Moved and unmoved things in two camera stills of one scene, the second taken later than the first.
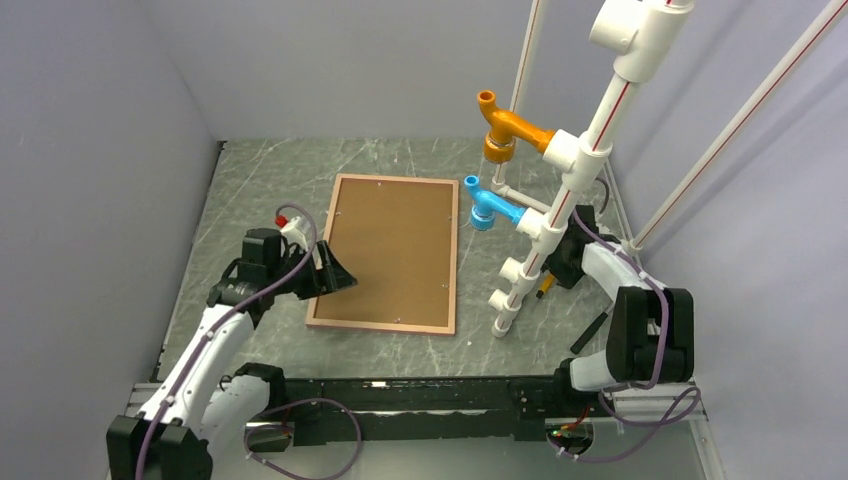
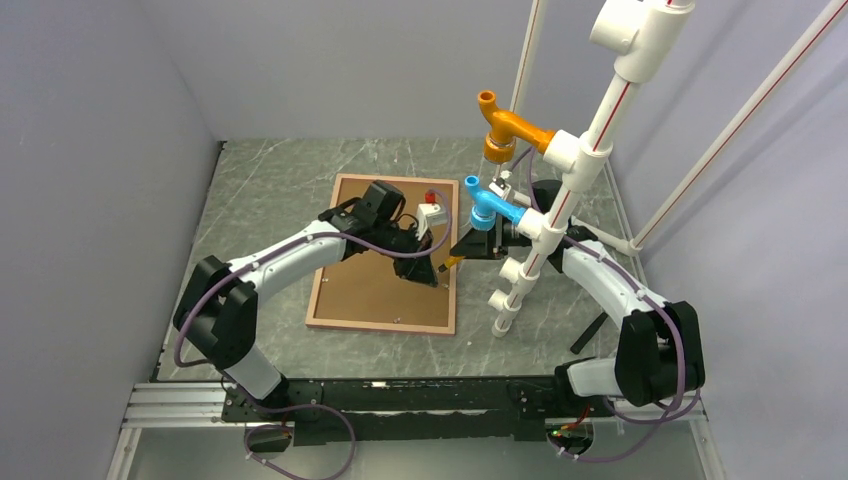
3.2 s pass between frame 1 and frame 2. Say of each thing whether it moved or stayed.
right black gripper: moved
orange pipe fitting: stayed
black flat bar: stayed
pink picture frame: stayed
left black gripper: moved
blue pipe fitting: stayed
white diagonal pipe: stayed
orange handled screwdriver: moved
